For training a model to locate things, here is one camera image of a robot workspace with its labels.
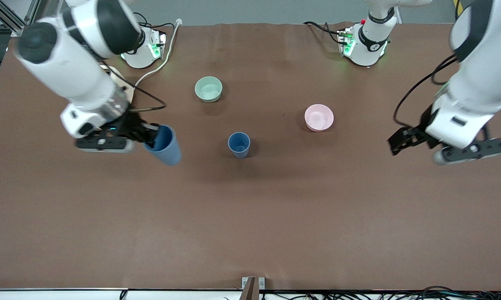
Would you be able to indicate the aluminium frame profile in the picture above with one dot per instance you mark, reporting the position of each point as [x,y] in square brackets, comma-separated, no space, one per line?
[8,16]

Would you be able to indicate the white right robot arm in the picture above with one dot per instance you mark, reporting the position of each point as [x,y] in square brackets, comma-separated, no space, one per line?
[67,62]

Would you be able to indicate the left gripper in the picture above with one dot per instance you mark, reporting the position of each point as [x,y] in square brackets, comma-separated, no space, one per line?
[421,130]

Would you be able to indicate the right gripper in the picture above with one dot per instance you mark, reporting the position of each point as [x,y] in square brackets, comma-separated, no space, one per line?
[130,123]

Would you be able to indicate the green bowl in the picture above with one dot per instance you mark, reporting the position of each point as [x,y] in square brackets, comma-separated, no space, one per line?
[208,89]

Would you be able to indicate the metal table bracket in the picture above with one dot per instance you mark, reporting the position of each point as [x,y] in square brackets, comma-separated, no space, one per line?
[250,287]

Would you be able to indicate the brown table mat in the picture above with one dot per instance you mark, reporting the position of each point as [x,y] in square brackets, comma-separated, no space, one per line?
[250,216]

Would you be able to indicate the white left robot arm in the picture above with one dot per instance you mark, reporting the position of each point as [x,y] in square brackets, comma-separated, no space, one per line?
[483,62]

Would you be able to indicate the blue plastic cup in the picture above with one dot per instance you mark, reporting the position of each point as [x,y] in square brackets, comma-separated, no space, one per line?
[169,152]
[238,144]

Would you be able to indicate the cream white toaster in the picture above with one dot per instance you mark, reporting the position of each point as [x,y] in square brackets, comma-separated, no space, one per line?
[127,91]

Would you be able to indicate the pink bowl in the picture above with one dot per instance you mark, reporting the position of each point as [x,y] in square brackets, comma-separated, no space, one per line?
[319,118]

